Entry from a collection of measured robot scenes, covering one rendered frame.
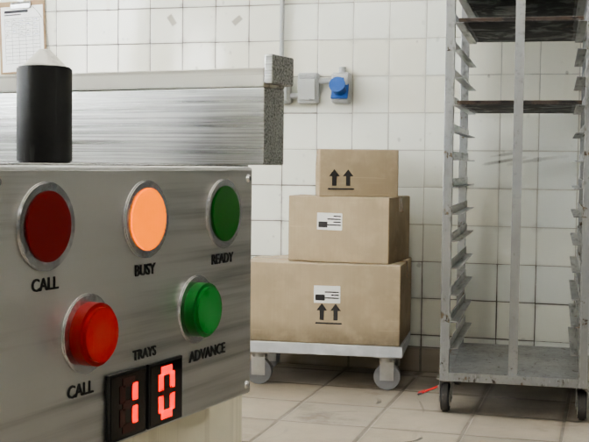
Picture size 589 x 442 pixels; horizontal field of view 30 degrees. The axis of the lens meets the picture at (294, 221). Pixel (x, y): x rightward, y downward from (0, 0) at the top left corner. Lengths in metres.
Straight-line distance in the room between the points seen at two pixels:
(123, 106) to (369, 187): 3.45
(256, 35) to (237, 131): 3.99
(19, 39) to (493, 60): 2.10
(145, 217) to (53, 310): 0.08
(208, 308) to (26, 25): 4.53
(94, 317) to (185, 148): 0.21
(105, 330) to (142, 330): 0.05
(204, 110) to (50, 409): 0.26
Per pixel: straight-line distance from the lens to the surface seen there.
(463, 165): 4.29
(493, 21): 3.71
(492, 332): 4.49
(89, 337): 0.52
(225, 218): 0.63
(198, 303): 0.60
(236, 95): 0.69
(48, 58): 0.66
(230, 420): 0.73
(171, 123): 0.71
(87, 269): 0.53
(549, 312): 4.46
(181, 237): 0.60
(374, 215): 4.10
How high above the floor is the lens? 0.84
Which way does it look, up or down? 3 degrees down
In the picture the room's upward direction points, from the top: 1 degrees clockwise
